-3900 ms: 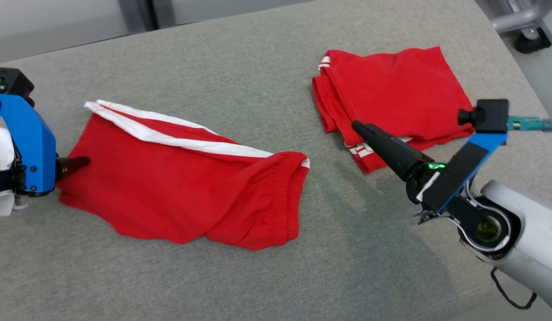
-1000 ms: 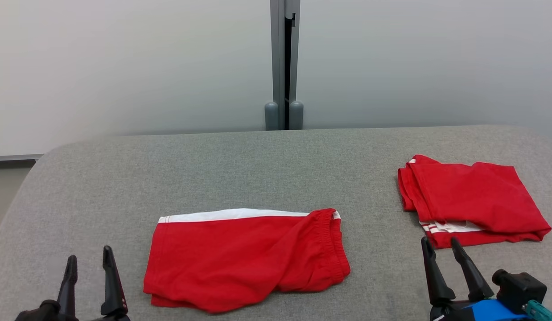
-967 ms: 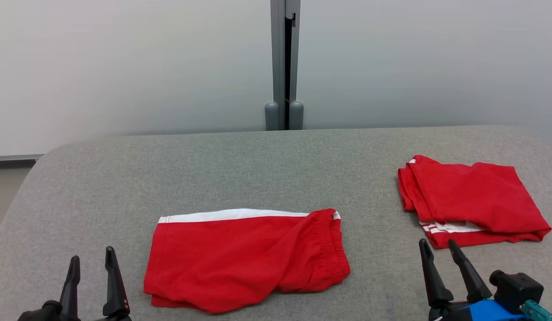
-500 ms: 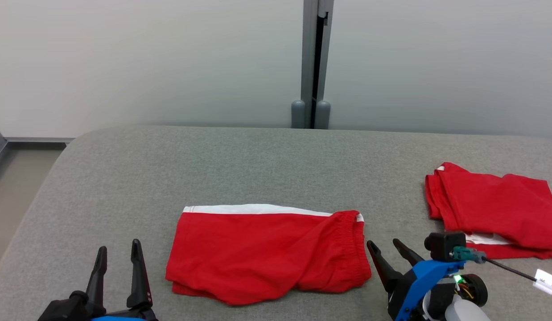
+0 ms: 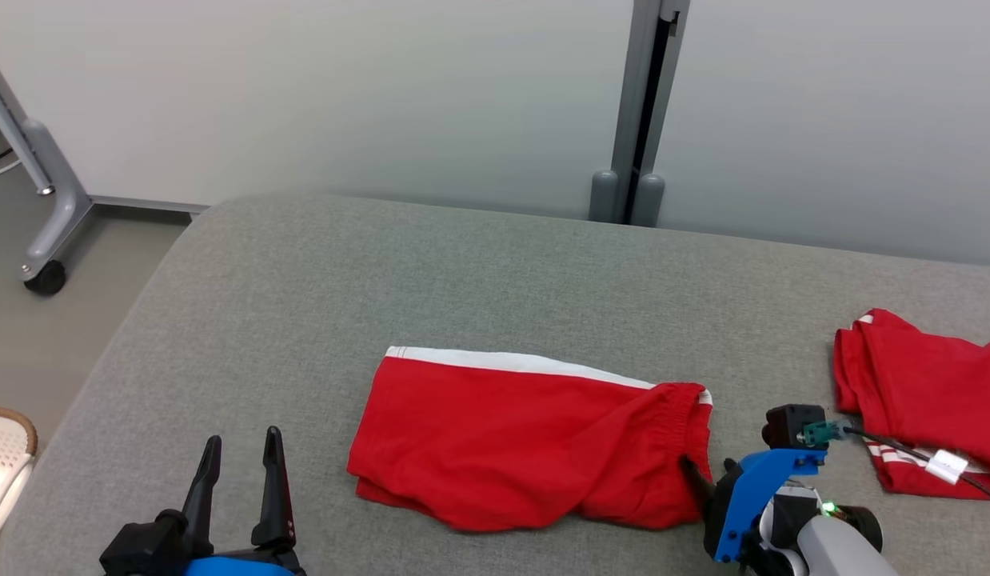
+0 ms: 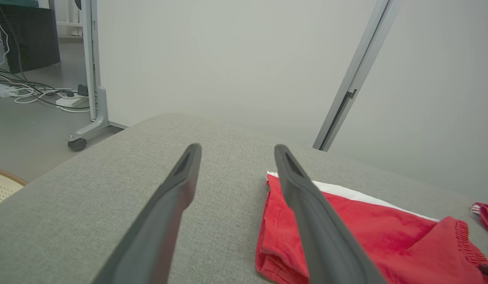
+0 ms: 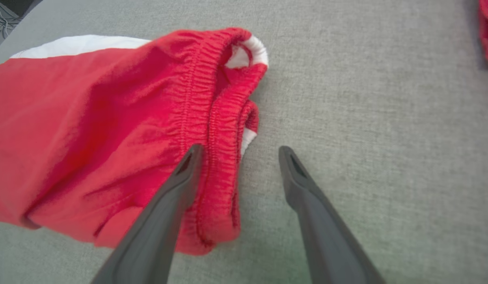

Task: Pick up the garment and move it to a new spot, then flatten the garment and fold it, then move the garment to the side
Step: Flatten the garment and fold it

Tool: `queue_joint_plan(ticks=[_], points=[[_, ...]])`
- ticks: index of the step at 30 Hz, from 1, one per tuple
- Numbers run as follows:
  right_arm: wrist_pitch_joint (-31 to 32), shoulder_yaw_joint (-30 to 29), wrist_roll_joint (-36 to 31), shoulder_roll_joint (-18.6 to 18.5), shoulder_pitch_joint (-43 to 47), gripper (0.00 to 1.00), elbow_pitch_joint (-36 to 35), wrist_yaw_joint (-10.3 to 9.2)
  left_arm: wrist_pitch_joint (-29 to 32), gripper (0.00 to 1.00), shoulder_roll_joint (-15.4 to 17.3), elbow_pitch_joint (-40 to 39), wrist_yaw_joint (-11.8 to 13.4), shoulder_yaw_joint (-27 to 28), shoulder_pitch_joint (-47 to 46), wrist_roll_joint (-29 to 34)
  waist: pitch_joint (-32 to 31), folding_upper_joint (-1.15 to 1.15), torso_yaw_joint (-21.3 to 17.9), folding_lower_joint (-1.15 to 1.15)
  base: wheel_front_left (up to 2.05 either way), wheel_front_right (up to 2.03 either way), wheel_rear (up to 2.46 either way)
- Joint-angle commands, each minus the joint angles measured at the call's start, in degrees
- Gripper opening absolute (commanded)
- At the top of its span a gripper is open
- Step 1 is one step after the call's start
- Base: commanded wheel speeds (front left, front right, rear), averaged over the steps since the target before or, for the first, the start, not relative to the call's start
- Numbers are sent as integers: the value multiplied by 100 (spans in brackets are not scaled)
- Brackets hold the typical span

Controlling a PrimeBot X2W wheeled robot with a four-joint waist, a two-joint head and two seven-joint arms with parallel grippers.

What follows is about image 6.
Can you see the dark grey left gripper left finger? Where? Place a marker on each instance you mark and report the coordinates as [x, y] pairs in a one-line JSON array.
[[157, 221]]

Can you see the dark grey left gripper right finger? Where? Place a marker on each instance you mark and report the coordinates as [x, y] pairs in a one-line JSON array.
[[323, 236]]

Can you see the red Bulls 23 jersey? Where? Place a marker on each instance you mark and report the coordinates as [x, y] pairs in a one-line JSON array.
[[487, 219]]

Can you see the red shorts with white stripes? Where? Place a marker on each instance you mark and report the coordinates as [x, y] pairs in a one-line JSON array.
[[386, 236]]

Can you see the black power adapter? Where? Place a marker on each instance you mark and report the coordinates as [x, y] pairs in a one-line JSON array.
[[82, 90]]

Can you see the grey partition stand with caster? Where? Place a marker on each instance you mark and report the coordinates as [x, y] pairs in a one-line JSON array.
[[92, 79]]

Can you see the beige woven basket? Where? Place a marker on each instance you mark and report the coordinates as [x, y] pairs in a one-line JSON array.
[[3, 187]]

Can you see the dark cabinet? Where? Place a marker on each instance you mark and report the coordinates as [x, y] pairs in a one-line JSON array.
[[31, 39]]

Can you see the green-edged table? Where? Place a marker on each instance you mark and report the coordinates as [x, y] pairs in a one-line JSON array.
[[15, 3]]

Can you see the grey metal partition post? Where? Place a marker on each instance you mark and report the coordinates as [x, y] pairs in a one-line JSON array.
[[358, 71]]

